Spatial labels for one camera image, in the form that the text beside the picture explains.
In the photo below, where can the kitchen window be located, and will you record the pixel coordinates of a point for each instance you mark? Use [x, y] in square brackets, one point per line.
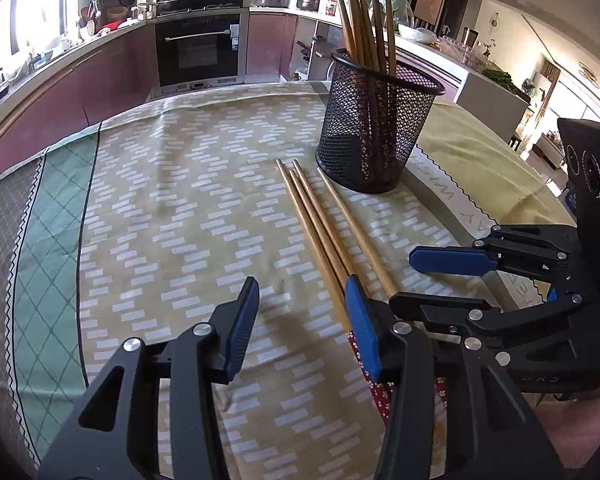
[40, 10]

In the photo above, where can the black wok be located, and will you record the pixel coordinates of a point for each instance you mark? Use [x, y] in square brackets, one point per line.
[172, 2]

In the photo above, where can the wall clock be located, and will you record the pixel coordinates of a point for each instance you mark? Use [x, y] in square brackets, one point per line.
[495, 22]

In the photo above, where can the pink base cabinet run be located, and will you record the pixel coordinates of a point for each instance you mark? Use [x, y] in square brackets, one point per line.
[270, 45]
[80, 90]

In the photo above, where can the person's right hand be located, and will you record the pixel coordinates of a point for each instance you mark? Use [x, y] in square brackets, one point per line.
[570, 440]

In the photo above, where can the black built-in oven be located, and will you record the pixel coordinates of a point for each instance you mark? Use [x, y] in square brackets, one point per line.
[197, 50]

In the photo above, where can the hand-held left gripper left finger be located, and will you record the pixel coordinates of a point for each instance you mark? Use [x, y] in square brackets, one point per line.
[242, 330]

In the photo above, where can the clear plastic food container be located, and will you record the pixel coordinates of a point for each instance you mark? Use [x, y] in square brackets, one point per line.
[460, 51]

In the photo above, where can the black mesh holder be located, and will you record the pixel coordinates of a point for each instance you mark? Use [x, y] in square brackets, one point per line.
[380, 150]

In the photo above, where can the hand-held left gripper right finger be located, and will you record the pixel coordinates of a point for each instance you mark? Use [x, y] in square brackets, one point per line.
[362, 325]

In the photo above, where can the copper tall cup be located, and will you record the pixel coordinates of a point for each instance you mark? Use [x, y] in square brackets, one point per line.
[470, 38]

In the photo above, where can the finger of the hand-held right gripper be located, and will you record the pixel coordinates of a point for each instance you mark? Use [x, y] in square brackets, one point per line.
[450, 261]
[430, 306]

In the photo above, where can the patterned green yellow tablecloth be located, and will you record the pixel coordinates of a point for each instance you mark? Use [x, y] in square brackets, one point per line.
[180, 210]

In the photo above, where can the red basin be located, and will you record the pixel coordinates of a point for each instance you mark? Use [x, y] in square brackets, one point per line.
[114, 26]

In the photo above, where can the white bowl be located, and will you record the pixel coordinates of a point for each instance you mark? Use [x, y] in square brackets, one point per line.
[417, 34]

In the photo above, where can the bundle of wooden chopsticks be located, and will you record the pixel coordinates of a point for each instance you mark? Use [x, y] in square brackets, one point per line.
[352, 25]

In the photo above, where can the green leafy vegetables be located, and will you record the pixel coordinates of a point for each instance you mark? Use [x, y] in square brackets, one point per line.
[500, 78]

